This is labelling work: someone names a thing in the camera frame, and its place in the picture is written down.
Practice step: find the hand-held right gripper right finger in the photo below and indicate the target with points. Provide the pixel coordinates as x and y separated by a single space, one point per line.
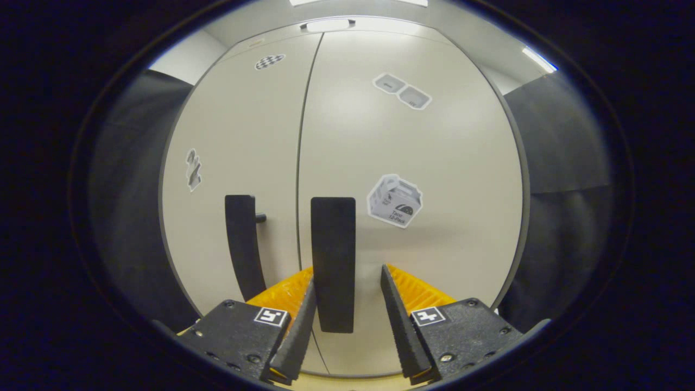
404 336

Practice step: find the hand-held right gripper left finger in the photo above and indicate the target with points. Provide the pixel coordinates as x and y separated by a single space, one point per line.
298 342

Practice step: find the beige cabinet door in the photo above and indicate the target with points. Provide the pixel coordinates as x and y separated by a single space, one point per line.
434 152
217 136

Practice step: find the beige double-door shoe cabinet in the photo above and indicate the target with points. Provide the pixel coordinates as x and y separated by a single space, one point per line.
525 184

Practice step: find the beige cabinet drawer front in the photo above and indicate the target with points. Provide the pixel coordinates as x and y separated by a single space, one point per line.
391 25

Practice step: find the black backdrop cloth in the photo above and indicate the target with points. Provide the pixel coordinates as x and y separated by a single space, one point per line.
564 163
130 206

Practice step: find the small ceiling light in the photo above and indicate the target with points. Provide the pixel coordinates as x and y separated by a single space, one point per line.
538 60

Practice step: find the long ceiling light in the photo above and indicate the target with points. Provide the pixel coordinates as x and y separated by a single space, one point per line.
358 2

